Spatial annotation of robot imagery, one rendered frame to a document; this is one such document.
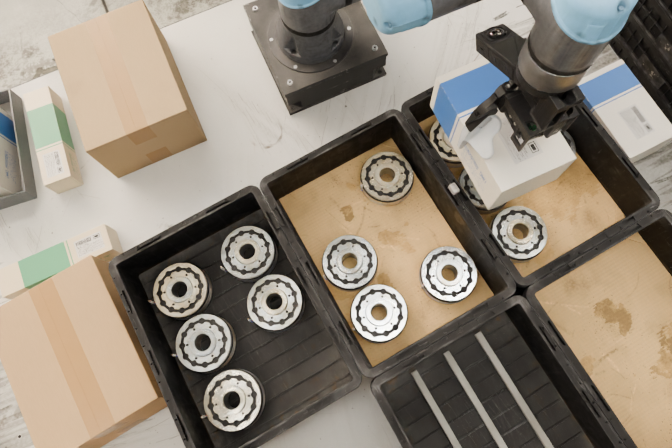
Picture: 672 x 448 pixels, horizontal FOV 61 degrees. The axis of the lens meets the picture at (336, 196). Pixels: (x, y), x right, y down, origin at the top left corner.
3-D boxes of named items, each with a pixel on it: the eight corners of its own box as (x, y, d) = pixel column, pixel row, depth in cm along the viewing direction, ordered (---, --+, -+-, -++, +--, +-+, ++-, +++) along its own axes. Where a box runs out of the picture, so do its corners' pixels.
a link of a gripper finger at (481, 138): (461, 176, 81) (507, 141, 74) (442, 142, 83) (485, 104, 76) (475, 173, 83) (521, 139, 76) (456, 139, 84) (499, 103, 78)
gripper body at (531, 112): (515, 155, 75) (543, 115, 64) (483, 102, 78) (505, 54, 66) (565, 132, 76) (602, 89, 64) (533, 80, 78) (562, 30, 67)
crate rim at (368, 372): (258, 185, 105) (255, 181, 103) (396, 111, 109) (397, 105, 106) (366, 382, 94) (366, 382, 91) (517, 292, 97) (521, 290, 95)
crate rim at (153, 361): (110, 264, 102) (104, 262, 100) (257, 185, 105) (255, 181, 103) (204, 479, 90) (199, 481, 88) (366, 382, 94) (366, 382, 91)
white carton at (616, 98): (560, 101, 130) (574, 81, 122) (604, 79, 131) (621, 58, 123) (611, 173, 124) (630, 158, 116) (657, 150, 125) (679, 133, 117)
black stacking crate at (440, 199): (267, 201, 114) (257, 182, 104) (393, 132, 118) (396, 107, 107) (366, 380, 103) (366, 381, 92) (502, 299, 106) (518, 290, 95)
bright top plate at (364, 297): (340, 304, 103) (340, 303, 102) (386, 274, 104) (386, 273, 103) (371, 352, 100) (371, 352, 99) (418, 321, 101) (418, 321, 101)
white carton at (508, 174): (429, 105, 93) (436, 77, 85) (493, 77, 94) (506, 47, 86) (488, 210, 87) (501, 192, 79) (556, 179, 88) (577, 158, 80)
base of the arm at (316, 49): (270, 13, 128) (264, -15, 119) (335, -1, 129) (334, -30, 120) (284, 71, 124) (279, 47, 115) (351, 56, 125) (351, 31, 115)
